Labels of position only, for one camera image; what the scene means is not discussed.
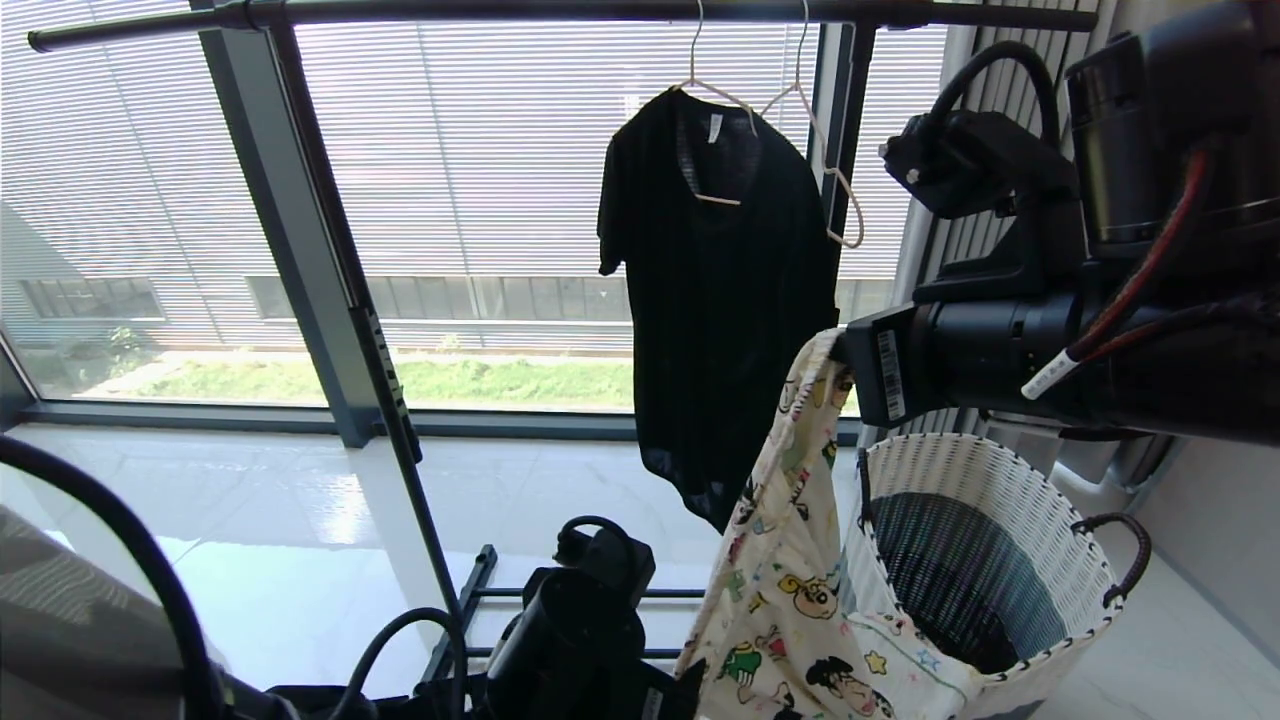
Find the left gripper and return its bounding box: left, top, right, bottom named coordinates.
left=485, top=568, right=701, bottom=720

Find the black clothes rack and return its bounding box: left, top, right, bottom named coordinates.
left=28, top=0, right=1099, bottom=701

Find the beige curtain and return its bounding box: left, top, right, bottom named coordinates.
left=885, top=0, right=1280, bottom=501

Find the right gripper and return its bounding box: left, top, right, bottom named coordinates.
left=838, top=295, right=1086, bottom=429

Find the window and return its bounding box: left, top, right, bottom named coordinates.
left=0, top=0, right=951, bottom=448

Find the black garment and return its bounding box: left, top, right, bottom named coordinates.
left=597, top=87, right=841, bottom=533

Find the pink clothes hanger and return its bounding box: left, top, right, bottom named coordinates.
left=760, top=0, right=865, bottom=249
left=668, top=0, right=761, bottom=208

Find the white laundry basket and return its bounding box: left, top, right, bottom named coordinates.
left=850, top=432, right=1153, bottom=701

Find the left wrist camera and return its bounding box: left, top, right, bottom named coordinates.
left=553, top=515, right=658, bottom=611

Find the cream printed garment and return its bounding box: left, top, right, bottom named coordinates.
left=675, top=328, right=986, bottom=720

